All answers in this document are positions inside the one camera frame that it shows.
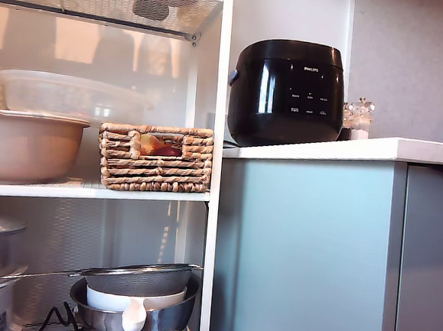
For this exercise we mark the clear plastic microwave lid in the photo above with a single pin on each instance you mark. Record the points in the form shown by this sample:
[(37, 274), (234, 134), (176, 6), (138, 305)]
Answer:
[(77, 96)]

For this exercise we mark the white metal shelf unit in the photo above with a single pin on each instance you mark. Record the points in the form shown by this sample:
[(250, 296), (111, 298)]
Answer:
[(221, 96)]

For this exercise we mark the dark container on mesh shelf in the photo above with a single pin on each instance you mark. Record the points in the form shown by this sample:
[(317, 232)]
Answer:
[(153, 8)]

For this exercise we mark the red apple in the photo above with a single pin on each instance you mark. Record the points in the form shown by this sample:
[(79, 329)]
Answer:
[(167, 151)]

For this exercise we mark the woven wicker basket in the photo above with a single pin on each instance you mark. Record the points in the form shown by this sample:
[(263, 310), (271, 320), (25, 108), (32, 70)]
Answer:
[(151, 175)]

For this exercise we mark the yellow fruit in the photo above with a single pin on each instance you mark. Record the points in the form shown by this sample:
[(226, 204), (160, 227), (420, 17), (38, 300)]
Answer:
[(148, 144)]

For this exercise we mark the black rice cooker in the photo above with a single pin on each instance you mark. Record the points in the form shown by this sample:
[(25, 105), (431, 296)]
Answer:
[(279, 112)]

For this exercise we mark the blue-grey kitchen cabinet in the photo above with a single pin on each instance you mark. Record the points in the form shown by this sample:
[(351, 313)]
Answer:
[(306, 256)]

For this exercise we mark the glass pepper grinder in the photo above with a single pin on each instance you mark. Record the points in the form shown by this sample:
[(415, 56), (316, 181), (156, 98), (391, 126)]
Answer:
[(347, 123)]

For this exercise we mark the metal mesh sieve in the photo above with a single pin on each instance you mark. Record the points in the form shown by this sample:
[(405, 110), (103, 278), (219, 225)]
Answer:
[(139, 281)]

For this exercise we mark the glass salt grinder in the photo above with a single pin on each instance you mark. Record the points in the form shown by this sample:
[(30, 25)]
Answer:
[(361, 126)]

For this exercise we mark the steel mixing bowl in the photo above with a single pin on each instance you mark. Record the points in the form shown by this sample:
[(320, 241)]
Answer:
[(163, 322)]

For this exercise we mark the large beige bowl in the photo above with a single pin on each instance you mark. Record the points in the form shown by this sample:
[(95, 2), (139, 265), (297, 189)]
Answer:
[(27, 150)]

